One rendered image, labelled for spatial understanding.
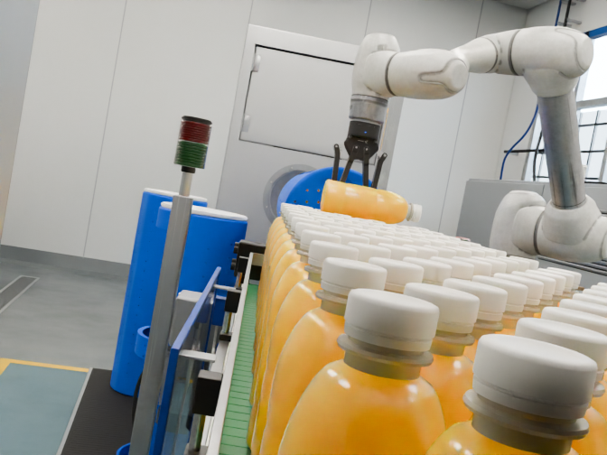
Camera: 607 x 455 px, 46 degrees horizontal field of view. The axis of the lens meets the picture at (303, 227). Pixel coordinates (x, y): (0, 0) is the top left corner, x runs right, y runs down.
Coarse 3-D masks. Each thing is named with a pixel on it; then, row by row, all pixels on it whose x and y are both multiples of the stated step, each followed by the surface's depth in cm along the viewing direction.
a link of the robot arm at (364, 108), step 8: (352, 96) 172; (360, 96) 169; (352, 104) 171; (360, 104) 169; (368, 104) 169; (376, 104) 169; (384, 104) 170; (352, 112) 171; (360, 112) 169; (368, 112) 169; (376, 112) 169; (384, 112) 171; (360, 120) 170; (368, 120) 170; (376, 120) 170; (384, 120) 172
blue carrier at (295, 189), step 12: (324, 168) 191; (300, 180) 191; (312, 180) 190; (324, 180) 191; (348, 180) 191; (360, 180) 191; (288, 192) 197; (300, 192) 190; (312, 192) 191; (300, 204) 191; (312, 204) 191
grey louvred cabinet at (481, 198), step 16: (464, 192) 505; (480, 192) 481; (496, 192) 457; (544, 192) 400; (592, 192) 355; (464, 208) 501; (480, 208) 477; (496, 208) 454; (464, 224) 496; (480, 224) 473; (480, 240) 469; (544, 256) 388; (576, 272) 357; (592, 272) 344
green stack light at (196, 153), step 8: (176, 144) 145; (184, 144) 143; (192, 144) 142; (200, 144) 143; (176, 152) 144; (184, 152) 143; (192, 152) 143; (200, 152) 143; (176, 160) 144; (184, 160) 143; (192, 160) 143; (200, 160) 144; (200, 168) 144
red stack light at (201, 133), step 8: (184, 120) 143; (184, 128) 143; (192, 128) 142; (200, 128) 143; (208, 128) 144; (184, 136) 143; (192, 136) 142; (200, 136) 143; (208, 136) 144; (208, 144) 146
